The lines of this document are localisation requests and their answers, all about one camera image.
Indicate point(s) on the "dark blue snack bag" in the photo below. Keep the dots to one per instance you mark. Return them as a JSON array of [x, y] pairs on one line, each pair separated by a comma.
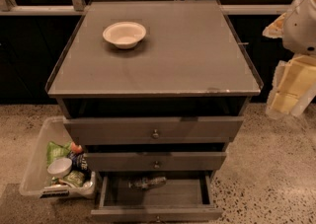
[[78, 161]]

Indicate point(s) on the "white paper bowl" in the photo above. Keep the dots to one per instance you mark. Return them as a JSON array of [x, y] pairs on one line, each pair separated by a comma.
[[124, 35]]

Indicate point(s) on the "top grey drawer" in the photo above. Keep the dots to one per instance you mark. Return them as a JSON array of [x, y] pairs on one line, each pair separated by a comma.
[[153, 130]]

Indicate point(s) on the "orange item in bin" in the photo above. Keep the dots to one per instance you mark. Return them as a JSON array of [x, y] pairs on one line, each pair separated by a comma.
[[77, 149]]

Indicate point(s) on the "grey drawer cabinet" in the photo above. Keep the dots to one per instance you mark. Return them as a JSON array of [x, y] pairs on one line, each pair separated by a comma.
[[189, 64]]

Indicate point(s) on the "middle grey drawer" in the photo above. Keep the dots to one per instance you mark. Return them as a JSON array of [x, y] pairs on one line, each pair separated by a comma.
[[155, 161]]

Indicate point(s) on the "bottom grey drawer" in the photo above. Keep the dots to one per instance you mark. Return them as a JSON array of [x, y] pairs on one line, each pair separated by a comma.
[[185, 197]]

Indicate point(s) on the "grey drawer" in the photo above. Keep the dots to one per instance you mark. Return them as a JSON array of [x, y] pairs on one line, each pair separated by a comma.
[[155, 161], [153, 130], [185, 197]]

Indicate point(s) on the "green packet in bin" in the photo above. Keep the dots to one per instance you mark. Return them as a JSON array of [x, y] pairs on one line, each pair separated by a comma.
[[74, 179]]

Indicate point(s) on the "clear plastic storage bin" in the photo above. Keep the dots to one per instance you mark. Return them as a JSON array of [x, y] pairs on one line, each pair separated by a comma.
[[36, 181]]

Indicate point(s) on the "white bowl in bin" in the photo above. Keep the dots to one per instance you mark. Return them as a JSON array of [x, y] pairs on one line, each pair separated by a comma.
[[60, 167]]

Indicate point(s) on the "green snack bag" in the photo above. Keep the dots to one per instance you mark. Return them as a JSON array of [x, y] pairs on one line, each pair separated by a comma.
[[55, 151]]

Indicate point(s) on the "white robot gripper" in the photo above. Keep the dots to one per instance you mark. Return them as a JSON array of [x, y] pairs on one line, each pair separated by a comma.
[[301, 27]]

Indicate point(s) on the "clear plastic water bottle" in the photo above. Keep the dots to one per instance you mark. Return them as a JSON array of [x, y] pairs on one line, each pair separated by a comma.
[[145, 183]]

